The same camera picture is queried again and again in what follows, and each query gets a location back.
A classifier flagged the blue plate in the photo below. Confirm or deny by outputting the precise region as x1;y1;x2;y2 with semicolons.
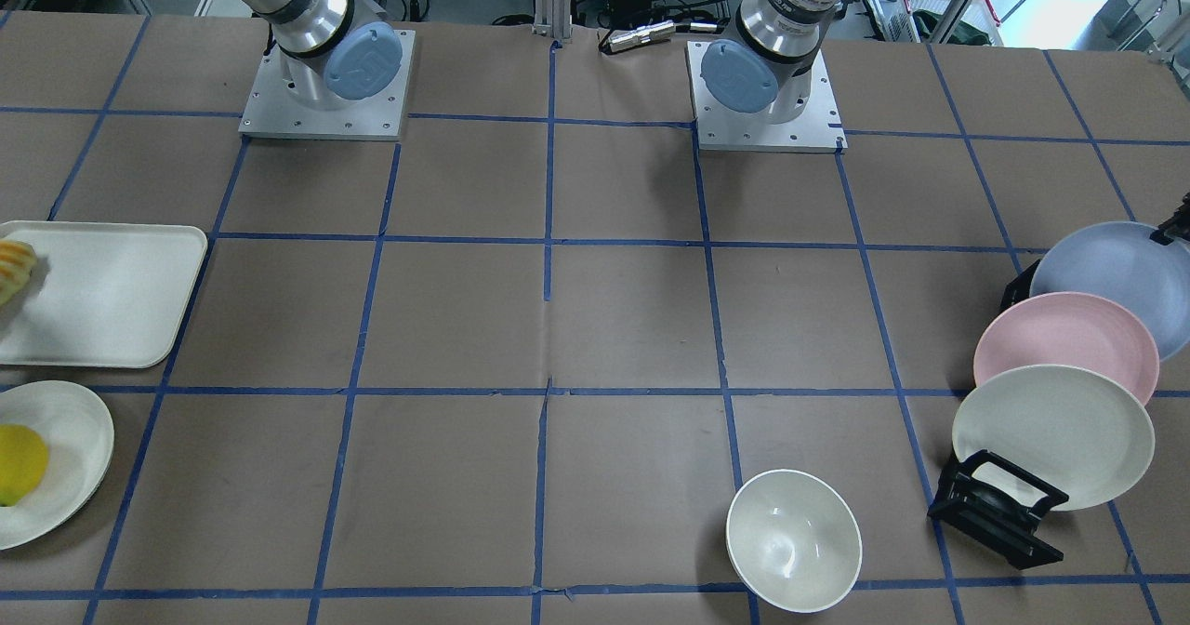
1029;221;1189;361

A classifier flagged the yellow bread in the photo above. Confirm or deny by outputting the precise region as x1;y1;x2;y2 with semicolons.
0;239;38;306

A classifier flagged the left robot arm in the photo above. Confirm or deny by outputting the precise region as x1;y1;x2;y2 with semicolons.
690;0;1186;255

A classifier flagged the pink plate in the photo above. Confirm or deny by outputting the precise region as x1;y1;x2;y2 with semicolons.
972;290;1161;405

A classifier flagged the cream white plate in rack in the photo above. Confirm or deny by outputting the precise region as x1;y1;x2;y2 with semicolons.
951;364;1155;512

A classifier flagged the black plate rack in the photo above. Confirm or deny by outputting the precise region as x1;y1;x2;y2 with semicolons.
927;258;1070;571

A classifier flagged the cream plate with lemon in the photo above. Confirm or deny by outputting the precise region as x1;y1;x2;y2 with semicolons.
1;380;114;552

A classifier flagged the cream white bowl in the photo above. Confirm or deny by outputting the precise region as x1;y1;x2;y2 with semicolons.
725;469;864;614

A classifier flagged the cream white tray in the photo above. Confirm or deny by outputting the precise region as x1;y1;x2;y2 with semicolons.
1;219;208;369

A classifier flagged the yellow lemon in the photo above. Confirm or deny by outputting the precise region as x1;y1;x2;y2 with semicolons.
1;423;48;507

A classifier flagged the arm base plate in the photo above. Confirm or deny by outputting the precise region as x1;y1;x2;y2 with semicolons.
687;40;848;154
238;29;417;142

